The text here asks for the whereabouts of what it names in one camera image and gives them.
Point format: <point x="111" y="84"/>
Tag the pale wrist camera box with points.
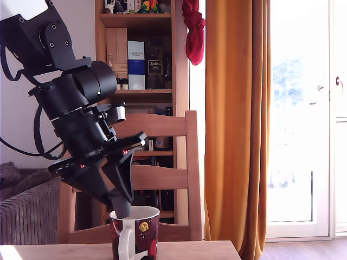
<point x="119" y="112"/>

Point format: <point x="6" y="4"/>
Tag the white glass door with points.
<point x="324" y="230"/>

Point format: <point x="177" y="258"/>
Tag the black spiral print carton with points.
<point x="154" y="65"/>

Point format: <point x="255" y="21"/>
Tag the grey coffee capsule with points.
<point x="123" y="211"/>

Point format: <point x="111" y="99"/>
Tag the green parrot figure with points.
<point x="144" y="6"/>

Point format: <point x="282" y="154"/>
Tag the dark glass bottle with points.
<point x="167" y="73"/>

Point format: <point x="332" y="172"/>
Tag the wooden drawer box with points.
<point x="116" y="48"/>

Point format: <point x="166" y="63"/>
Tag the black capped bottle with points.
<point x="168" y="111"/>

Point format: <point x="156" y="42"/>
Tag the mustard yellow curtain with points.
<point x="233" y="108"/>

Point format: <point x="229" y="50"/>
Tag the small spice jar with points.
<point x="124" y="84"/>
<point x="118" y="84"/>

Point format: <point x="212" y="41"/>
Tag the orange parrot figure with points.
<point x="155" y="6"/>

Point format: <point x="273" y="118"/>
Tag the tall wooden bookshelf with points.
<point x="101" y="35"/>

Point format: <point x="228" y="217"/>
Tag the wooden slat-back chair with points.
<point x="193" y="162"/>

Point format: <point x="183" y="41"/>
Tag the white and blue carton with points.
<point x="136" y="65"/>

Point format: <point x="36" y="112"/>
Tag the red knotted cloth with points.
<point x="195" y="40"/>

